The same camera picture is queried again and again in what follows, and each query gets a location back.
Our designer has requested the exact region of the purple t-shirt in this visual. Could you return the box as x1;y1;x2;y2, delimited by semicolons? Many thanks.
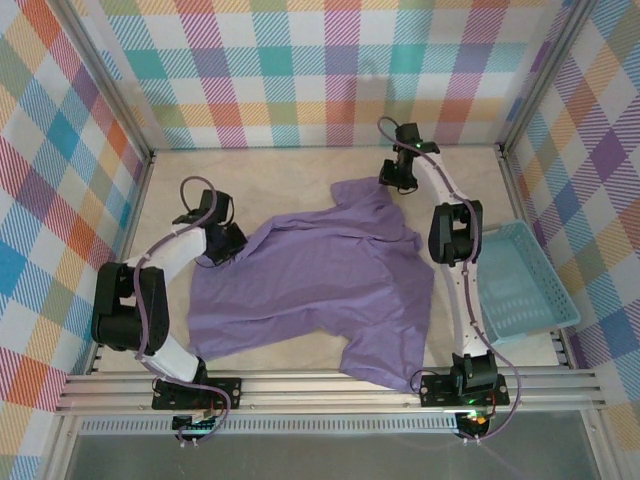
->
187;175;435;394

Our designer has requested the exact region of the light blue plastic basket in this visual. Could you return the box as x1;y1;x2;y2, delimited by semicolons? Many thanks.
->
472;219;582;346

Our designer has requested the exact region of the small electronics board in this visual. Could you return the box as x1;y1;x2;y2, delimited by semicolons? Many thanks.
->
171;413;221;432
457;409;495;431

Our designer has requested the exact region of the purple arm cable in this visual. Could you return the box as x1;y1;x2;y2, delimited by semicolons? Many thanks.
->
377;116;525;445
133;175;236;447

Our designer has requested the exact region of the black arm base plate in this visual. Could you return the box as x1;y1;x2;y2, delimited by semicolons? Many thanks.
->
418;373;511;407
151;377;244;411

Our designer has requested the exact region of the aluminium frame post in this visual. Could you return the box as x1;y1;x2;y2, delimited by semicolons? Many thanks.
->
497;0;601;161
47;0;155;164

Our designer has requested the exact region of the aluminium mounting rail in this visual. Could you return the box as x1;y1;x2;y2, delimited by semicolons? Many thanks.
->
54;369;609;417

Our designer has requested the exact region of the slotted grey cable duct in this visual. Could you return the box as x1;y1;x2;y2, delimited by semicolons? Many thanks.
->
79;417;461;435

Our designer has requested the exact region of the aluminium frame leg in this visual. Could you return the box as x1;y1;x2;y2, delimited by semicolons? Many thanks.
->
42;414;84;480
582;409;617;480

